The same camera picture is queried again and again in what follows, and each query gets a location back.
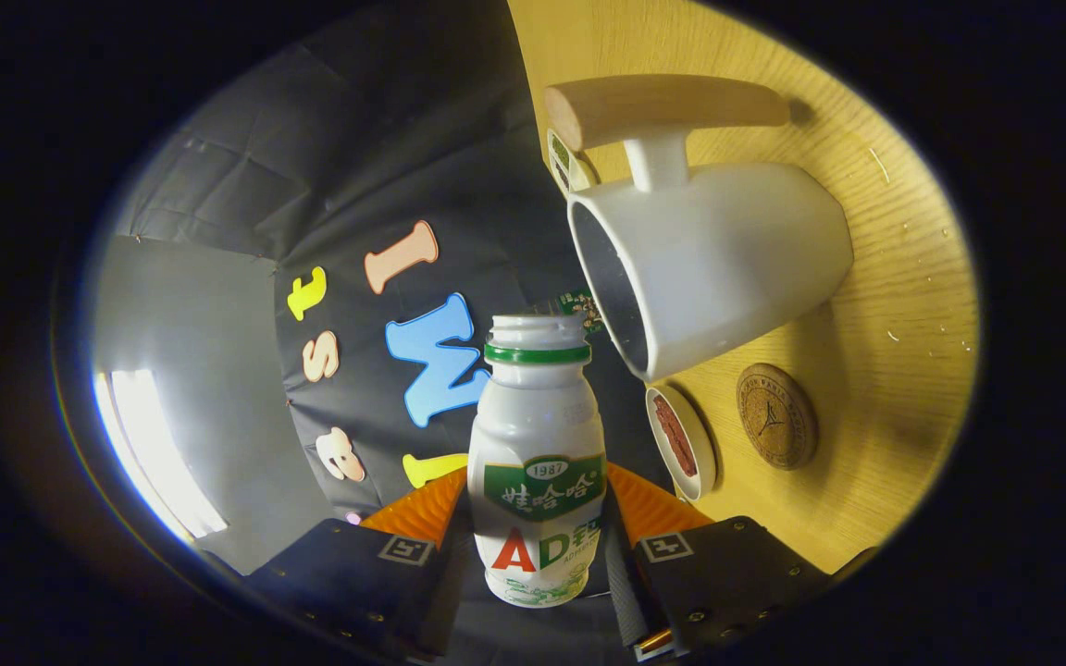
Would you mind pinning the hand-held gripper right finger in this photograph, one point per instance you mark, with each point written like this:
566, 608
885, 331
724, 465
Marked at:
727, 573

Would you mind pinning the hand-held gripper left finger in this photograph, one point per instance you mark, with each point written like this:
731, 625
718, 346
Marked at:
339, 573

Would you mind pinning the round cork coaster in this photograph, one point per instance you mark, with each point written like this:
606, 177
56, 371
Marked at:
776, 416

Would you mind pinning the white juice bottle green label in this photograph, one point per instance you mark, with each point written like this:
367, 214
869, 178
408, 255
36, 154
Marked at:
533, 435

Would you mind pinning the clear plastic water bottle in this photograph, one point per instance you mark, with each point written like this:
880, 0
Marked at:
581, 305

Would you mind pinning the round plate with red food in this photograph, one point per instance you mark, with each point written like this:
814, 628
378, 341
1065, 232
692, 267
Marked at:
679, 439

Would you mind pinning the wooden table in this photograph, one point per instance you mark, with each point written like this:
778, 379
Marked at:
885, 416

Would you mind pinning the black backdrop cloth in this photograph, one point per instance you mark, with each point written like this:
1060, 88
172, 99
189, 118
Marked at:
357, 166

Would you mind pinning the white divided tray with beans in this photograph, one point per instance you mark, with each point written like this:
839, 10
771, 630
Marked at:
563, 162

